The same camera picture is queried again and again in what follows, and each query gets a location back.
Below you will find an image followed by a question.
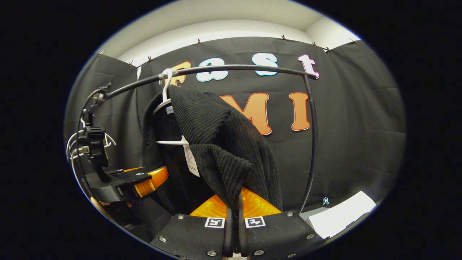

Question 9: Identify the black backdrop cloth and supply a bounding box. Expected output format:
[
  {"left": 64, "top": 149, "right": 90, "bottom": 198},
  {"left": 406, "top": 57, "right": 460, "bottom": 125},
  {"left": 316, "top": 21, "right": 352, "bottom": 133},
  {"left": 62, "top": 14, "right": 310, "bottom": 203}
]
[{"left": 64, "top": 36, "right": 406, "bottom": 217}]

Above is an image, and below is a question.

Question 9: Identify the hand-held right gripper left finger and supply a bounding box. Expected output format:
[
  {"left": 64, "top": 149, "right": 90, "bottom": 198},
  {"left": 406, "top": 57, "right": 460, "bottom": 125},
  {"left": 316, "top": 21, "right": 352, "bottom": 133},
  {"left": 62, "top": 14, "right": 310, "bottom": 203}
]
[{"left": 149, "top": 194, "right": 233, "bottom": 259}]

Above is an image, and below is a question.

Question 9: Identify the black clothes rack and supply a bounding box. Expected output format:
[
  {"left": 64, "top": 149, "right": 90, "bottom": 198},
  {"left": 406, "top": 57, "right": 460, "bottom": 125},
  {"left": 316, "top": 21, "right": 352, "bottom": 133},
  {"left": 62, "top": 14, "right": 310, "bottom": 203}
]
[{"left": 103, "top": 64, "right": 319, "bottom": 214}]

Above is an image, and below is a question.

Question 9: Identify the white garment hang tag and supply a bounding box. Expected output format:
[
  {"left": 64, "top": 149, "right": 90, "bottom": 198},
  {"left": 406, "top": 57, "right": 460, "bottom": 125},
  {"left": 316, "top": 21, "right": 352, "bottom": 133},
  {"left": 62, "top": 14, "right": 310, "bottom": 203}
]
[{"left": 183, "top": 144, "right": 200, "bottom": 177}]

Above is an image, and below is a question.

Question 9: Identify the white hanger with crossbar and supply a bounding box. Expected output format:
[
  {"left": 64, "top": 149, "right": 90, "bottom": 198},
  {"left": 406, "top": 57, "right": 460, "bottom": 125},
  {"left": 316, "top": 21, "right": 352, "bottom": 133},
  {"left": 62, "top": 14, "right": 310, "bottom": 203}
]
[{"left": 153, "top": 69, "right": 191, "bottom": 146}]

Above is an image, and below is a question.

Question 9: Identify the black knit sweater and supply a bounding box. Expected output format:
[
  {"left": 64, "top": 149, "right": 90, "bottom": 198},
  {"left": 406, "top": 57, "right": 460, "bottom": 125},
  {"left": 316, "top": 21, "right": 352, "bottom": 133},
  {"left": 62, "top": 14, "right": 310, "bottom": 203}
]
[{"left": 142, "top": 86, "right": 283, "bottom": 224}]

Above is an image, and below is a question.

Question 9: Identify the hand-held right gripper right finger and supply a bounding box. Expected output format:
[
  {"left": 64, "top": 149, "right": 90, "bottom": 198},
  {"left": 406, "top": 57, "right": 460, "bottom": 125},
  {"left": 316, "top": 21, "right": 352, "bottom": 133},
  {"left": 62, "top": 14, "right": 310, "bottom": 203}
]
[{"left": 238, "top": 188, "right": 325, "bottom": 259}]

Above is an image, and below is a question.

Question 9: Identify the white floor board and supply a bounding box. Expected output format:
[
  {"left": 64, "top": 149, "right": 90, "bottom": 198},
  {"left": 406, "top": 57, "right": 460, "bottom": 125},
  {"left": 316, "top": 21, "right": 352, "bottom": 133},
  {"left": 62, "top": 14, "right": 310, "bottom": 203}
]
[{"left": 308, "top": 191, "right": 377, "bottom": 239}]

